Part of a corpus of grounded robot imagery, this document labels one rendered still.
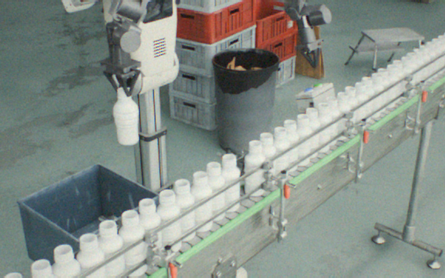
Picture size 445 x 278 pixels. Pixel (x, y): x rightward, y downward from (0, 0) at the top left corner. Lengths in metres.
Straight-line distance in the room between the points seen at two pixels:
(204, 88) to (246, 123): 0.52
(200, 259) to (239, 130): 2.39
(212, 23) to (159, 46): 1.99
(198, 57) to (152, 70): 2.10
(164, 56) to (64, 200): 0.61
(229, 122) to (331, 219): 0.99
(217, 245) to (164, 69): 0.78
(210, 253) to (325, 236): 1.74
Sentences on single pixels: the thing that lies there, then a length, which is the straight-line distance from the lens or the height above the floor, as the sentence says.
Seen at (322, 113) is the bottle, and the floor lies 1.14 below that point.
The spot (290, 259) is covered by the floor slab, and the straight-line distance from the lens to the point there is 3.12.
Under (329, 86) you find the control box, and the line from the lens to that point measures 2.23.
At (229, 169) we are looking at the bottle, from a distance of 1.61.
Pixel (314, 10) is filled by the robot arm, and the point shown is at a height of 1.40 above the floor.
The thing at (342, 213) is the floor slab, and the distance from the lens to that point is 3.50.
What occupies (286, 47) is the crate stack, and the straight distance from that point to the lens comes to 5.10.
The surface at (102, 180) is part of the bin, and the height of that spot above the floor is 0.89.
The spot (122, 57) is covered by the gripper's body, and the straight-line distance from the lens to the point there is 1.61.
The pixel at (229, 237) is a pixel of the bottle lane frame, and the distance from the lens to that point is 1.65.
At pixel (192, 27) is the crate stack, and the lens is 4.16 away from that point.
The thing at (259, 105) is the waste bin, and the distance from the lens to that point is 3.84.
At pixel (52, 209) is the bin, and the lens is 2.01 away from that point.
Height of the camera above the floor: 1.95
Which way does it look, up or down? 27 degrees down
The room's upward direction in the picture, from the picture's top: straight up
